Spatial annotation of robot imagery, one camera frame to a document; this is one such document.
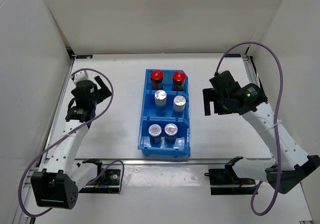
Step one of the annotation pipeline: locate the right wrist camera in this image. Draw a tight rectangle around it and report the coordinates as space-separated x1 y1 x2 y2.
209 70 241 93

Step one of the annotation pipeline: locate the purple cable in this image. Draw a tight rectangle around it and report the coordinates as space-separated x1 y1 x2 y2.
215 41 284 216
18 68 125 218

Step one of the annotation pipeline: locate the far blue storage bin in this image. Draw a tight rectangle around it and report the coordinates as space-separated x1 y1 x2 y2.
144 69 189 95

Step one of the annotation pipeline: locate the blue storage bin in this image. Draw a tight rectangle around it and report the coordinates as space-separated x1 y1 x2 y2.
141 90 190 122
137 116 191 158
144 69 189 95

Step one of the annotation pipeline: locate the near blue storage bin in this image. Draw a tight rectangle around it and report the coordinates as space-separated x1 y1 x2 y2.
137 116 191 158

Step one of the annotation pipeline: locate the middle blue storage bin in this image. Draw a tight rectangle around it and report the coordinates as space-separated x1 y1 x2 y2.
141 90 190 122

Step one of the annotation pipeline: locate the blue corner label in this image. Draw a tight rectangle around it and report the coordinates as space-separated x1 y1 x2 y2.
75 55 93 59
225 53 242 58

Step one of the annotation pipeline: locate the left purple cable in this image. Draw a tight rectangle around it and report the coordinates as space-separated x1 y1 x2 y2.
18 68 125 218

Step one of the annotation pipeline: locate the left blue corner label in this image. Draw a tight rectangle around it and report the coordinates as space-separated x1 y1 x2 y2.
75 55 93 59

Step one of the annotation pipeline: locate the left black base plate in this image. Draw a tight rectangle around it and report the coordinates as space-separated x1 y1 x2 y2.
79 163 125 194

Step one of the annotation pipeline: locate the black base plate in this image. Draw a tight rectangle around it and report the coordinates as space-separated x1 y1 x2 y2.
204 169 257 196
79 163 125 194

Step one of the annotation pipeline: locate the right blue corner label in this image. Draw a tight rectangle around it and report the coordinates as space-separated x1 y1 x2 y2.
225 53 242 58

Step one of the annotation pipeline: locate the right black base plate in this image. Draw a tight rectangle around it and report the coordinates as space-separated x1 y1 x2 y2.
204 169 257 196

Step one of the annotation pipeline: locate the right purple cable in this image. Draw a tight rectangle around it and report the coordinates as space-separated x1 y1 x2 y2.
215 41 284 216

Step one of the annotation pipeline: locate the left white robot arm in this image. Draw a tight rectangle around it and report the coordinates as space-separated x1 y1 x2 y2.
30 71 112 210

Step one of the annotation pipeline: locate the red-lid sauce jar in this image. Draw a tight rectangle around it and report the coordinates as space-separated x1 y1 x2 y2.
172 71 187 91
150 70 164 90

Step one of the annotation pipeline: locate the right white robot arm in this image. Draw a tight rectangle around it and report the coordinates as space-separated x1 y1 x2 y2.
202 83 320 194

